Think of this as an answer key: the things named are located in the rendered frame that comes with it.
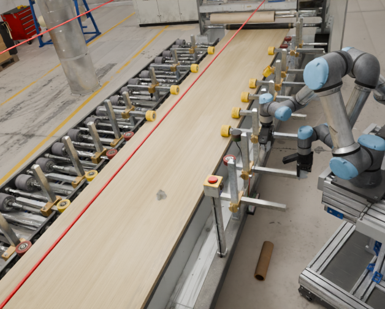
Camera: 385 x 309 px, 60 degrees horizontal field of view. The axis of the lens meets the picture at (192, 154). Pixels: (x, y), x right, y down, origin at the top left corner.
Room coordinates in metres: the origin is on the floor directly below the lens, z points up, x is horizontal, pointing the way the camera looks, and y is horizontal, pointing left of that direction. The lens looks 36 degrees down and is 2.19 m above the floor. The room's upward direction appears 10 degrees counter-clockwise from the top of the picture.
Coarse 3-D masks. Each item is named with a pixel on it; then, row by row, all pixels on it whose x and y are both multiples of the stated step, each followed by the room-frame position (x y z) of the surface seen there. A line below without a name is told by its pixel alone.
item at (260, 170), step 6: (240, 168) 1.60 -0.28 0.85; (252, 168) 1.57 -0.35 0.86; (258, 168) 1.56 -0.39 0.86; (264, 168) 1.55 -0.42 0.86; (270, 168) 1.54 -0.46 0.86; (270, 174) 1.51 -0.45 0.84; (276, 174) 1.49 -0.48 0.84; (282, 174) 1.48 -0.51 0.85; (288, 174) 1.46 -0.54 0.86; (294, 174) 1.45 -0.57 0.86
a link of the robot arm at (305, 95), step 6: (348, 54) 1.27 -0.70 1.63; (348, 60) 1.25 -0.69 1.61; (348, 66) 1.24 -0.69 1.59; (348, 72) 1.25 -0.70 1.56; (300, 90) 1.49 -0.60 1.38; (306, 90) 1.44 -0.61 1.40; (312, 90) 1.41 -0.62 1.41; (294, 96) 1.52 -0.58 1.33; (300, 96) 1.47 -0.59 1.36; (306, 96) 1.44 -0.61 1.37; (312, 96) 1.43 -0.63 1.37; (294, 102) 1.50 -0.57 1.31; (300, 102) 1.48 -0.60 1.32; (306, 102) 1.47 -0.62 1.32; (300, 108) 1.50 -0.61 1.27
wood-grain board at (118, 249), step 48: (240, 48) 3.55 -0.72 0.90; (192, 96) 2.60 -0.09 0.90; (240, 96) 2.45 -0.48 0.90; (144, 144) 1.98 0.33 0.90; (192, 144) 1.88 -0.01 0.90; (96, 192) 1.55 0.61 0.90; (144, 192) 1.47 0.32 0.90; (192, 192) 1.40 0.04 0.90; (48, 240) 1.22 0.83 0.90; (96, 240) 1.17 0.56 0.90; (144, 240) 1.11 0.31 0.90; (0, 288) 0.98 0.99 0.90; (48, 288) 0.93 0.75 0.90; (96, 288) 0.89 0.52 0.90; (144, 288) 0.85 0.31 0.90
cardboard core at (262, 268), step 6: (264, 246) 1.56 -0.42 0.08; (270, 246) 1.56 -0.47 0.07; (264, 252) 1.51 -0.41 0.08; (270, 252) 1.52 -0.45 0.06; (264, 258) 1.46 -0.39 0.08; (258, 264) 1.43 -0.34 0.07; (264, 264) 1.41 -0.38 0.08; (258, 270) 1.37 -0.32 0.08; (264, 270) 1.37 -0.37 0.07; (258, 276) 1.37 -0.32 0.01; (264, 276) 1.33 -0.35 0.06
